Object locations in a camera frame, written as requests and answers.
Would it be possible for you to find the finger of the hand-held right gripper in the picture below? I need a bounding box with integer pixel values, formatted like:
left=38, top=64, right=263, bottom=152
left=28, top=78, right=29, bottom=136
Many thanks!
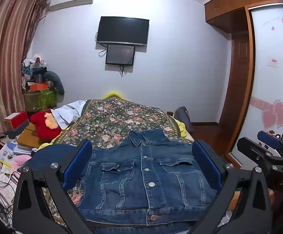
left=257, top=130, right=283, bottom=160
left=237, top=137, right=283, bottom=174

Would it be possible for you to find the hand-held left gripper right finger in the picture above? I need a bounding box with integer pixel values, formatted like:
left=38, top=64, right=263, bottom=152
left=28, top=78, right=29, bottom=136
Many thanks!
left=188, top=139, right=274, bottom=234

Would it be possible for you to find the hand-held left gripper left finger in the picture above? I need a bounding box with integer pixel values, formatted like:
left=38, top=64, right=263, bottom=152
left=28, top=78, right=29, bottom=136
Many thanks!
left=12, top=139, right=93, bottom=234

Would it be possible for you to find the blue denim jacket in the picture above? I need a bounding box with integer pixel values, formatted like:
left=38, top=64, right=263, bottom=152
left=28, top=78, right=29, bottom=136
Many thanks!
left=29, top=128, right=218, bottom=232

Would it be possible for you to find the pile of clothes and boxes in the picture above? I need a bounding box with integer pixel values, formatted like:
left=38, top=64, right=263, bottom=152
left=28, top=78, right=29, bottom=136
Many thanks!
left=21, top=53, right=50, bottom=93

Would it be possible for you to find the white heart-print sliding door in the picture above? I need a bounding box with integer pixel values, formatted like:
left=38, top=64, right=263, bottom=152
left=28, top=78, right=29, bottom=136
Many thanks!
left=229, top=3, right=283, bottom=169

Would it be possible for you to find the red plush toy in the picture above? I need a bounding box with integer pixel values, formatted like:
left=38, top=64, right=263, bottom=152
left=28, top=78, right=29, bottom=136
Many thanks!
left=29, top=109, right=61, bottom=141

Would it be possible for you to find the light blue shirt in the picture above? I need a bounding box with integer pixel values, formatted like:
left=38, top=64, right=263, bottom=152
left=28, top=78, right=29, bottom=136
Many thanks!
left=50, top=100, right=88, bottom=130

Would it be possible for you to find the dark grey cloth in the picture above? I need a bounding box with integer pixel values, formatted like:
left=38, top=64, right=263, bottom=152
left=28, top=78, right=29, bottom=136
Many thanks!
left=174, top=106, right=195, bottom=135

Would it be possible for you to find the brown cardboard box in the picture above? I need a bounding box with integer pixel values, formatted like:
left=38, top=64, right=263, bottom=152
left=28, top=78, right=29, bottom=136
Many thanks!
left=16, top=123, right=44, bottom=149

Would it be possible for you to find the pink soft toy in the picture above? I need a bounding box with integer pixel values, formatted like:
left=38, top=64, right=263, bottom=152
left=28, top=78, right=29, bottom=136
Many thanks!
left=11, top=154, right=33, bottom=172

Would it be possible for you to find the floral bed blanket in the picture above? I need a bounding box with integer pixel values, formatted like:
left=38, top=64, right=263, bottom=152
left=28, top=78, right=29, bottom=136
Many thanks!
left=39, top=97, right=198, bottom=226

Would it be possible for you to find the stack of books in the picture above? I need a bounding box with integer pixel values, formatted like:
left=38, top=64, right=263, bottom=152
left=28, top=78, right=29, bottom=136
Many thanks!
left=0, top=140, right=38, bottom=169

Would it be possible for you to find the dark flat box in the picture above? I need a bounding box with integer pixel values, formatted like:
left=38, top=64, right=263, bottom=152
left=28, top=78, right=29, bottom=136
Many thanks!
left=6, top=121, right=31, bottom=139

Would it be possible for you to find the red box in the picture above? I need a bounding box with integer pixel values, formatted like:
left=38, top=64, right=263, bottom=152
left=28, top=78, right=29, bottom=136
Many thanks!
left=4, top=111, right=29, bottom=130

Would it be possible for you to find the yellow pillow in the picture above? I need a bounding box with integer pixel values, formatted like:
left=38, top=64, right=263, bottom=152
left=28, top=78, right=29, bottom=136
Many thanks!
left=102, top=90, right=125, bottom=100

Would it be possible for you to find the grey neck pillow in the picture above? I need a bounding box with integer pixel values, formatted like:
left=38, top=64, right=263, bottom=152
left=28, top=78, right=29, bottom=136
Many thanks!
left=42, top=70, right=65, bottom=97

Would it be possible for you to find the orange box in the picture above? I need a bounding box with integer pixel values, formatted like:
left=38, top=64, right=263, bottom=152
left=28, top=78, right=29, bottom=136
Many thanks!
left=28, top=82, right=50, bottom=93

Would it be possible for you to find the striped brown curtain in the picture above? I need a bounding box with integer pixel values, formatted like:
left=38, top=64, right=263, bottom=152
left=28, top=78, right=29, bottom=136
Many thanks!
left=0, top=0, right=50, bottom=158

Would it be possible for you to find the wooden wardrobe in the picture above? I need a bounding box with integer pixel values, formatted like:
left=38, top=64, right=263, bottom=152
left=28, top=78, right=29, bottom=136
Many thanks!
left=203, top=0, right=283, bottom=169

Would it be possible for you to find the small black wall monitor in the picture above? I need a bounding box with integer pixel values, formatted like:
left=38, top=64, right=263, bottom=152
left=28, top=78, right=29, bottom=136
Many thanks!
left=105, top=44, right=136, bottom=66

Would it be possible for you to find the black wall television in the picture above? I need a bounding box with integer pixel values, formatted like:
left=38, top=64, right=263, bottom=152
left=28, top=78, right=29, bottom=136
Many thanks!
left=96, top=16, right=150, bottom=47

